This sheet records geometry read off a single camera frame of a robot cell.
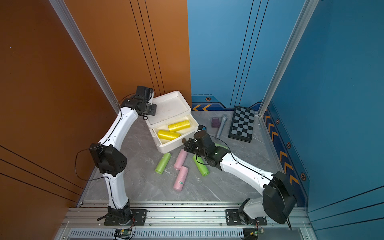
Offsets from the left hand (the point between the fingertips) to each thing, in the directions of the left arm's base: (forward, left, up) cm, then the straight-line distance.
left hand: (152, 107), depth 90 cm
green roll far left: (-26, -7, -21) cm, 34 cm away
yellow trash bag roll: (-17, -11, -5) cm, 21 cm away
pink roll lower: (-36, -19, -20) cm, 45 cm away
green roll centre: (-29, -31, -21) cm, 47 cm away
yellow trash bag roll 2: (-11, -17, -5) cm, 21 cm away
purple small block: (+6, -41, -21) cm, 47 cm away
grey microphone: (+9, -48, -22) cm, 53 cm away
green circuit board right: (-60, -57, -23) cm, 85 cm away
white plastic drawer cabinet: (+2, -11, 0) cm, 12 cm away
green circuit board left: (-60, +6, -26) cm, 65 cm away
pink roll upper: (-23, -18, -21) cm, 36 cm away
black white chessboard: (+5, -61, -21) cm, 64 cm away
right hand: (-23, -21, -4) cm, 31 cm away
